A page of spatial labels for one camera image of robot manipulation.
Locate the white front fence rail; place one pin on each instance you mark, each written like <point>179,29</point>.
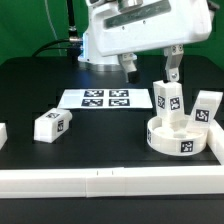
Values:
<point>48,183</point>

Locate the white right fence rail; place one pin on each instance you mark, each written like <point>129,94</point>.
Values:
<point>215,140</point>

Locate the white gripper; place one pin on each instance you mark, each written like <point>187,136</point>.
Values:
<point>118,28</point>

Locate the white round stool seat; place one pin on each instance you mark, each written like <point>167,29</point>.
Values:
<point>174,141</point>

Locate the white left fence rail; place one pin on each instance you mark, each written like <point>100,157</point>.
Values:
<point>3,135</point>

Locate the white fence rail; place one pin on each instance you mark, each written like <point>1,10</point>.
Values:
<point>3,135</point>
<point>48,183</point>
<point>215,140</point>

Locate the white sheet with tags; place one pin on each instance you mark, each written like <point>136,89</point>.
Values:
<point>105,99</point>

